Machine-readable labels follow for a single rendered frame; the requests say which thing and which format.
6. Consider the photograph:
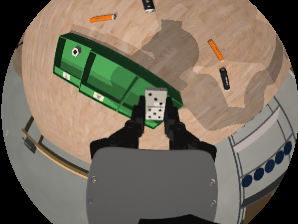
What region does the green three-compartment tray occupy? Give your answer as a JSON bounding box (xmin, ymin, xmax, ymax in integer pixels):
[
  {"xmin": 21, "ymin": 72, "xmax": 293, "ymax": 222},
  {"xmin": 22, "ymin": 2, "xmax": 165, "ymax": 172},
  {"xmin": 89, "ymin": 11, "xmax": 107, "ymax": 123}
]
[{"xmin": 53, "ymin": 32, "xmax": 184, "ymax": 119}]

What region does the black aa battery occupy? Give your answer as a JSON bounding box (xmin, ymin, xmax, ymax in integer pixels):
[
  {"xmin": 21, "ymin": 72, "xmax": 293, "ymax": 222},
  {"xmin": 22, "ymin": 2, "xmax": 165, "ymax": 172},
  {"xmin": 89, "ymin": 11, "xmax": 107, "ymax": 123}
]
[
  {"xmin": 142, "ymin": 0, "xmax": 155, "ymax": 13},
  {"xmin": 219, "ymin": 68, "xmax": 230, "ymax": 91}
]

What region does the white domino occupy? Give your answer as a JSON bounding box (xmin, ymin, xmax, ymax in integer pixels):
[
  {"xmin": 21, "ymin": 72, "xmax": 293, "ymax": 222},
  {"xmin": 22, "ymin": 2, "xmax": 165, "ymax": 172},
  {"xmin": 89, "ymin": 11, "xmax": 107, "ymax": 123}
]
[{"xmin": 145, "ymin": 87, "xmax": 167, "ymax": 120}]

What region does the silver hex nut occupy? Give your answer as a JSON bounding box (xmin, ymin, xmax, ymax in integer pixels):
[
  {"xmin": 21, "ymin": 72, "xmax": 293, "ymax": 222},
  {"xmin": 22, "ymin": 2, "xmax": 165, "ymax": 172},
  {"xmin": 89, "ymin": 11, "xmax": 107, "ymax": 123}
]
[{"xmin": 72, "ymin": 46, "xmax": 81, "ymax": 57}]

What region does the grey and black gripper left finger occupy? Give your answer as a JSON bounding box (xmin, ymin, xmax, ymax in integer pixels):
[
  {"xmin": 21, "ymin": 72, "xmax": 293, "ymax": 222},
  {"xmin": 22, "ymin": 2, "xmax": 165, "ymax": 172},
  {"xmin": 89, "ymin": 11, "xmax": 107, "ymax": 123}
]
[{"xmin": 90, "ymin": 95, "xmax": 146, "ymax": 160}]

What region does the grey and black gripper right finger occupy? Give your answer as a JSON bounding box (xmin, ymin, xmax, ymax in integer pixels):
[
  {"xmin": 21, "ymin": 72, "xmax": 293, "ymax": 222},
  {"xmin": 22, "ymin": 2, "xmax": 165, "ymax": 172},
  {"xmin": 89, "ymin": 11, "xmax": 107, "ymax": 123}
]
[{"xmin": 164, "ymin": 96, "xmax": 217, "ymax": 163}]

